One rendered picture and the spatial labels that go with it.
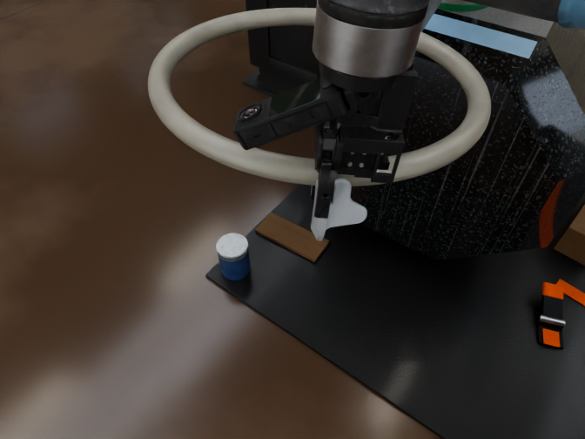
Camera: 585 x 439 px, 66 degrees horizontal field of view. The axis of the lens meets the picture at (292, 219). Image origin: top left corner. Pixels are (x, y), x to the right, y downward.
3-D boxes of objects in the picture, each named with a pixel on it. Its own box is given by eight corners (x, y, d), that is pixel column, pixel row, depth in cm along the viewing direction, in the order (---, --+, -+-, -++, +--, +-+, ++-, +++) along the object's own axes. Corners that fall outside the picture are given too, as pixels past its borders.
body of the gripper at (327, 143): (391, 191, 47) (423, 84, 39) (308, 185, 47) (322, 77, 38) (382, 146, 52) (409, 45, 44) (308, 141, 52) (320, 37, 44)
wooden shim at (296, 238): (255, 232, 163) (254, 229, 162) (271, 214, 169) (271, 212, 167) (314, 262, 154) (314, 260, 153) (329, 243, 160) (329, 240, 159)
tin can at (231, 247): (214, 267, 153) (209, 244, 143) (238, 251, 157) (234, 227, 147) (233, 286, 148) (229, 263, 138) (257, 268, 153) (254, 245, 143)
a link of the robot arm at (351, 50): (318, 23, 34) (316, -19, 41) (311, 83, 38) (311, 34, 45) (434, 33, 35) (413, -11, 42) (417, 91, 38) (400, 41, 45)
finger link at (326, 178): (329, 226, 48) (339, 148, 43) (314, 225, 48) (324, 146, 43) (326, 203, 52) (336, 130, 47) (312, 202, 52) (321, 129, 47)
